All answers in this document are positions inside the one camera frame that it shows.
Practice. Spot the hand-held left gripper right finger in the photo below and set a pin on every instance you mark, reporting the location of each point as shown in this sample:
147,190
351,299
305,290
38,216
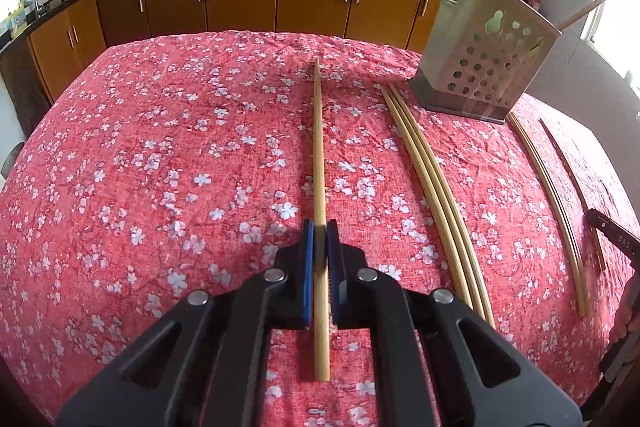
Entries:
335,277

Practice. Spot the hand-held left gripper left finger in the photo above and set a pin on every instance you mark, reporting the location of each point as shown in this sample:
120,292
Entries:
307,277

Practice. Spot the wooden chopstick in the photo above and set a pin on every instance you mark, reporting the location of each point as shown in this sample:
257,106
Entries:
318,147
442,187
428,187
558,217
565,162
435,187
564,217
587,9

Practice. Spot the perforated metal chopstick holder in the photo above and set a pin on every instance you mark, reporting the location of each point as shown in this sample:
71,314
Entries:
480,2

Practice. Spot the person's right hand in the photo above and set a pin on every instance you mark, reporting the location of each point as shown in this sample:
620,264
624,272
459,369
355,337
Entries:
625,312

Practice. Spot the red floral tablecloth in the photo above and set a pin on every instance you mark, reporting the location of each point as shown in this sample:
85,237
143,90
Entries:
150,157

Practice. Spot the large side window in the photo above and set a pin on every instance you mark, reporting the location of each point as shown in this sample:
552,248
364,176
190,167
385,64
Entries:
617,22

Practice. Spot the yellow dish soap bottle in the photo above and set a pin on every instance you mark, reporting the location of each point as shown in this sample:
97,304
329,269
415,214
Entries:
17,21

